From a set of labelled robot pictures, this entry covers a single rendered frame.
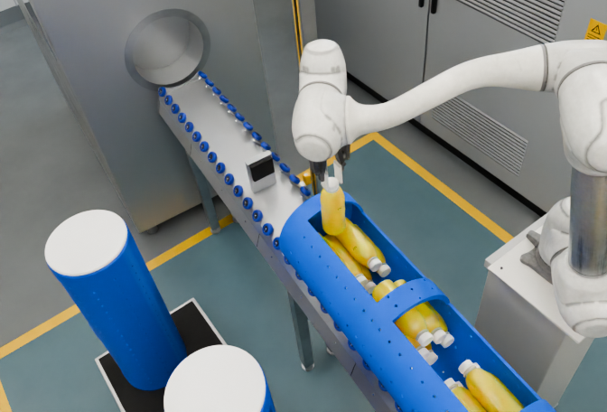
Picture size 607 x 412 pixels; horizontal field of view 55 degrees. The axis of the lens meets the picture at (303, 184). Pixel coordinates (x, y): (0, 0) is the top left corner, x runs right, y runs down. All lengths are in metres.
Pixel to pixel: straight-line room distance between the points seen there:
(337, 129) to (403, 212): 2.18
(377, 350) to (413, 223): 1.80
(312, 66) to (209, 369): 0.90
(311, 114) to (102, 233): 1.12
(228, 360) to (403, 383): 0.50
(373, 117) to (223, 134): 1.36
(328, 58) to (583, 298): 0.87
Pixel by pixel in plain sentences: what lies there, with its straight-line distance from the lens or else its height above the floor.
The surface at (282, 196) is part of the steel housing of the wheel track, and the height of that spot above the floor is 0.93.
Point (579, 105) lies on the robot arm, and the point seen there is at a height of 1.81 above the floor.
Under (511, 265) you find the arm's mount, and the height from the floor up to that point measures 1.01.
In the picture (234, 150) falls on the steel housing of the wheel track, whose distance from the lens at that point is 2.42.
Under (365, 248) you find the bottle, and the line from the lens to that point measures 1.76.
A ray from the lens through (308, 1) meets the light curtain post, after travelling 2.08.
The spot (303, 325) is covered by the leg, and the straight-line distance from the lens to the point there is 2.48.
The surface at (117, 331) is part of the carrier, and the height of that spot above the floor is 0.67.
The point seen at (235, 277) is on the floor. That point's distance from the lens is 3.15.
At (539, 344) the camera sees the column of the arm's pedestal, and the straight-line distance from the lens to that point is 2.06.
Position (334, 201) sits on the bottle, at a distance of 1.62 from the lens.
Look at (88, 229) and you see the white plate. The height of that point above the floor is 1.04.
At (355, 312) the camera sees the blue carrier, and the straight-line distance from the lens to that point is 1.60.
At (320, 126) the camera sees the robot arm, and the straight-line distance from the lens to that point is 1.17.
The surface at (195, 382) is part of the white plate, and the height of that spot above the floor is 1.04.
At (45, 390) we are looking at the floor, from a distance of 3.15.
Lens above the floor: 2.55
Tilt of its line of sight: 47 degrees down
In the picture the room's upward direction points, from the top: 7 degrees counter-clockwise
